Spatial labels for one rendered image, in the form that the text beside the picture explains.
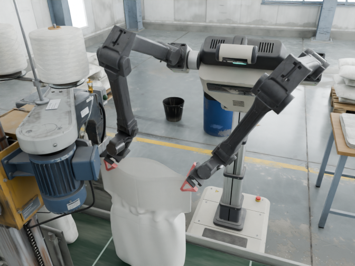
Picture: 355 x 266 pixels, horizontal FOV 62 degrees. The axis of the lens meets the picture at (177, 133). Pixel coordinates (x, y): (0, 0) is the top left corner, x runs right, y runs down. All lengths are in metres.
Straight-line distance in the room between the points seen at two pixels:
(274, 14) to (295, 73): 8.20
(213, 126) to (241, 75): 2.21
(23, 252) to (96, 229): 0.73
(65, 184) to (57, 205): 0.09
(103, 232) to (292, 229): 1.48
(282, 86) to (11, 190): 0.95
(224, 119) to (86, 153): 2.62
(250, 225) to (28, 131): 1.64
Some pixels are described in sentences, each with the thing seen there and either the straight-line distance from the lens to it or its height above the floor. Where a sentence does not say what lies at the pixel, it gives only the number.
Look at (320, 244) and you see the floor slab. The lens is 2.61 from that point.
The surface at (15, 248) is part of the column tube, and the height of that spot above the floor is 0.89.
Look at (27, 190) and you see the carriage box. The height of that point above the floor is 1.14.
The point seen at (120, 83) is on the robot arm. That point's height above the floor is 1.50.
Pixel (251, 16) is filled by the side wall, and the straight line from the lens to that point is 9.12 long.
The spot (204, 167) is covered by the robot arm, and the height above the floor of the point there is 1.19.
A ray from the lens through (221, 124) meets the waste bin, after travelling 3.54.
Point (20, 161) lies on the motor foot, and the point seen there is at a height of 1.30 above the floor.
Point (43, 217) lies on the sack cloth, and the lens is 1.87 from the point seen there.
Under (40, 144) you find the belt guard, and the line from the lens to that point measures 0.96.
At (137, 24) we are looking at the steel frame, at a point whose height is 0.18.
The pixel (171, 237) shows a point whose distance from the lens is 1.50.
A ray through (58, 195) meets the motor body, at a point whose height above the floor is 1.19.
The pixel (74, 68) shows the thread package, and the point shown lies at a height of 1.58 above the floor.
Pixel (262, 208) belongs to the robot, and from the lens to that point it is 2.35.
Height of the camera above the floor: 1.86
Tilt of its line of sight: 30 degrees down
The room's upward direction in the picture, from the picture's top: 1 degrees counter-clockwise
